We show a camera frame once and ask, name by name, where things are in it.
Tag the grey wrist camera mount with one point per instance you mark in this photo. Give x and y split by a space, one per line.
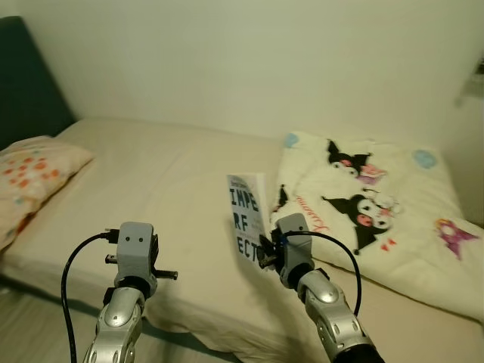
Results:
293 234
136 246

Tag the teal fabric headboard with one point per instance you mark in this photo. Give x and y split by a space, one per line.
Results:
30 83

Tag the pink dotted pillow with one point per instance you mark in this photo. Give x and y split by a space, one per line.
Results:
34 178

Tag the cream cartoon print quilt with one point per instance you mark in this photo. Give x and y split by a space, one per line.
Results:
408 197

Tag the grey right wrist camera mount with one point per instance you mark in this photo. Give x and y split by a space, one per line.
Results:
293 234

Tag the mattress with beige sheet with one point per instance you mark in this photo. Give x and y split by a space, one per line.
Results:
174 189

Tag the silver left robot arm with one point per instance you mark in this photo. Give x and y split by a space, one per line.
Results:
121 318

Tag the white book blue letters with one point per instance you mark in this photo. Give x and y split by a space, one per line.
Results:
246 212

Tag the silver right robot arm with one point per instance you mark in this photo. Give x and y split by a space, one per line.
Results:
333 310

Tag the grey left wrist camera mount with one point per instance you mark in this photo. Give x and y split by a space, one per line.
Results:
136 246

